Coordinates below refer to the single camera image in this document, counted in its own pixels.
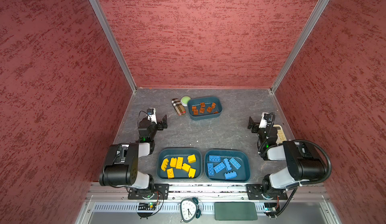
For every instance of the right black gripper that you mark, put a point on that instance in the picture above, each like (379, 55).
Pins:
(255, 126)

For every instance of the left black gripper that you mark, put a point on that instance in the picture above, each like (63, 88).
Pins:
(160, 126)

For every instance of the yellow brick tall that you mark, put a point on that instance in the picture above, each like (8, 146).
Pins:
(179, 163)

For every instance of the blue brick thin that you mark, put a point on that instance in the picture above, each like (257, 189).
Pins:
(214, 159)

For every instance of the yellow brick bottom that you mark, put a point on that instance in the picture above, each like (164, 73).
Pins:
(192, 173)

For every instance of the blue brick long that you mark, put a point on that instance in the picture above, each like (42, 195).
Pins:
(210, 169)

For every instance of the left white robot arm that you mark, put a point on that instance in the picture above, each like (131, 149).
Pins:
(120, 168)

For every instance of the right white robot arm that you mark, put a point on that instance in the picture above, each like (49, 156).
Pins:
(306, 162)

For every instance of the front left teal bin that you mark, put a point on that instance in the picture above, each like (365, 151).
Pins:
(175, 153)

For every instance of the teal bin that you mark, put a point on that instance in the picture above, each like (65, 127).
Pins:
(208, 101)
(243, 174)
(175, 153)

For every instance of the green round ball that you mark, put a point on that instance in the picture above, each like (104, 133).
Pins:
(185, 100)

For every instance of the back teal bin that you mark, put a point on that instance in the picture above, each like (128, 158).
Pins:
(208, 101)

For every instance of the front right teal bin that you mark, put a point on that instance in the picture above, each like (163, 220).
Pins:
(243, 174)

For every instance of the right controller board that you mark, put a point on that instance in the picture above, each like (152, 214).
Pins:
(270, 207)

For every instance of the controller board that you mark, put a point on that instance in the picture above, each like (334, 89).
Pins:
(147, 206)
(270, 207)

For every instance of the left controller board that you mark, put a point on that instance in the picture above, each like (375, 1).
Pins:
(147, 206)

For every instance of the white analog clock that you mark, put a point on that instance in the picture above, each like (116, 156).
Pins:
(189, 209)

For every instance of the dark green pad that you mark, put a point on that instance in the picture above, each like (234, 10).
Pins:
(235, 211)

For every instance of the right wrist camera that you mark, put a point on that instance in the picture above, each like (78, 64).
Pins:
(263, 122)

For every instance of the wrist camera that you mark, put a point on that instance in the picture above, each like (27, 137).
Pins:
(151, 115)
(263, 122)

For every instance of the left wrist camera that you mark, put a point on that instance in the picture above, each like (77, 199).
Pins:
(151, 115)

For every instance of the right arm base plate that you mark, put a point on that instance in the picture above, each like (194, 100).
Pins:
(266, 193)

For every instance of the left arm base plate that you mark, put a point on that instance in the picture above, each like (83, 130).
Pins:
(158, 191)

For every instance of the aluminium front rail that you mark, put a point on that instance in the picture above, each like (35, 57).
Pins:
(208, 191)

